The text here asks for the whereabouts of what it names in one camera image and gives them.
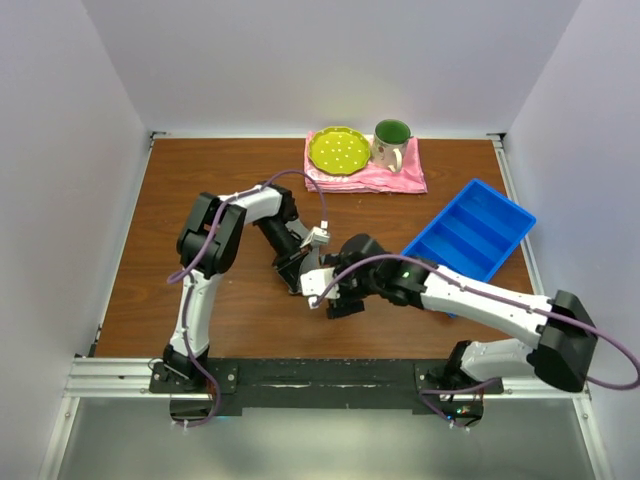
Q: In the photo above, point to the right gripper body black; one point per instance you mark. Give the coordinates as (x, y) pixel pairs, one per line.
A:
(353, 287)

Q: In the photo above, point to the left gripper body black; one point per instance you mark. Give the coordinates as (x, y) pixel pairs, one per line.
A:
(279, 238)

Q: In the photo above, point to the grey sock black stripes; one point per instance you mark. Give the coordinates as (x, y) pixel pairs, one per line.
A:
(310, 258)

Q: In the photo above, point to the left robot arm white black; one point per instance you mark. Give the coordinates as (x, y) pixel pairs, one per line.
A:
(208, 245)

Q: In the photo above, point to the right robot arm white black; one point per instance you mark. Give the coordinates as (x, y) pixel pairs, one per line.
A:
(550, 338)

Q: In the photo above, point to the blue plastic divided bin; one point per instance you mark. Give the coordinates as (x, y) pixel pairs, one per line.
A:
(475, 233)

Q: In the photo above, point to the pink folded cloth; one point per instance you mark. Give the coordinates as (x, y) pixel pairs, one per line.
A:
(372, 179)

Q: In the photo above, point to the yellow-green dotted plate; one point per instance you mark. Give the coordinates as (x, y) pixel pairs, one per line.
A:
(338, 151)

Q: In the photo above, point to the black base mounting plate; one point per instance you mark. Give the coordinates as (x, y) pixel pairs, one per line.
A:
(373, 384)

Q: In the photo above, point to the cream mug green inside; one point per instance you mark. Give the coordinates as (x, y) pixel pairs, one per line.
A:
(389, 144)

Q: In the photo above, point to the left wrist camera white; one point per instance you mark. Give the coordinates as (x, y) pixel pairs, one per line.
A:
(315, 238)

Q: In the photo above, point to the aluminium frame rail front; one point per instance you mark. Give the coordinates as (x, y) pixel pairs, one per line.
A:
(99, 378)

